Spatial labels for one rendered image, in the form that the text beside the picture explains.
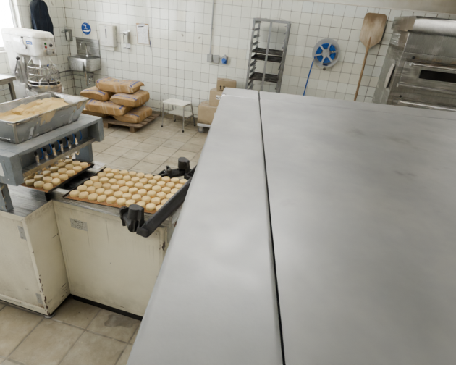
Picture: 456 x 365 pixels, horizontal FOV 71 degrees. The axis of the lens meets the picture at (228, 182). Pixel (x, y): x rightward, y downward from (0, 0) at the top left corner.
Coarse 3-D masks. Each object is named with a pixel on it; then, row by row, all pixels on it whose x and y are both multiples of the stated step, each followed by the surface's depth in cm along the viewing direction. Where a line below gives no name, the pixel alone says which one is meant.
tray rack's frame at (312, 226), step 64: (256, 128) 18; (320, 128) 20; (384, 128) 21; (448, 128) 22; (192, 192) 11; (256, 192) 12; (320, 192) 12; (384, 192) 13; (448, 192) 13; (192, 256) 8; (256, 256) 9; (320, 256) 9; (384, 256) 9; (448, 256) 10; (192, 320) 7; (256, 320) 7; (320, 320) 7; (384, 320) 7; (448, 320) 7
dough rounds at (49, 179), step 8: (56, 168) 198; (64, 168) 199; (72, 168) 202; (80, 168) 201; (32, 176) 187; (40, 176) 188; (48, 176) 192; (56, 176) 191; (64, 176) 190; (24, 184) 182; (32, 184) 181; (40, 184) 180; (48, 184) 181; (56, 184) 184
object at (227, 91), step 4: (224, 88) 27; (228, 88) 27; (232, 88) 27; (236, 88) 27; (224, 92) 26; (228, 92) 26; (232, 92) 26; (236, 92) 26; (240, 92) 26; (244, 92) 26; (248, 92) 26; (252, 92) 27; (256, 92) 27; (240, 96) 25; (244, 96) 25; (248, 96) 25; (252, 96) 25; (256, 96) 25
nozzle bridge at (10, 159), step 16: (64, 128) 188; (80, 128) 193; (96, 128) 211; (0, 144) 161; (16, 144) 163; (32, 144) 164; (48, 144) 183; (64, 144) 195; (80, 144) 202; (0, 160) 152; (16, 160) 154; (32, 160) 174; (48, 160) 179; (0, 176) 157; (16, 176) 156; (0, 192) 162; (0, 208) 168
